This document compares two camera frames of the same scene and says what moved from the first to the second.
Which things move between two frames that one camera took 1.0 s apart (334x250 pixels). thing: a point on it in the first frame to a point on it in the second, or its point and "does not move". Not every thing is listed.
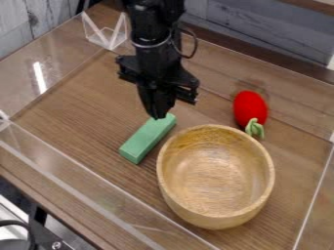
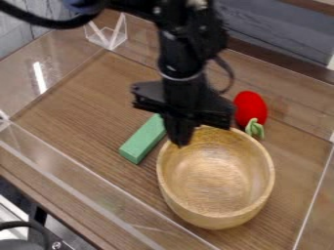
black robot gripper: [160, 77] to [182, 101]
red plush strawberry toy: [250, 111] does not move
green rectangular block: [143, 140] does not move
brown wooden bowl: [215, 174] does not move
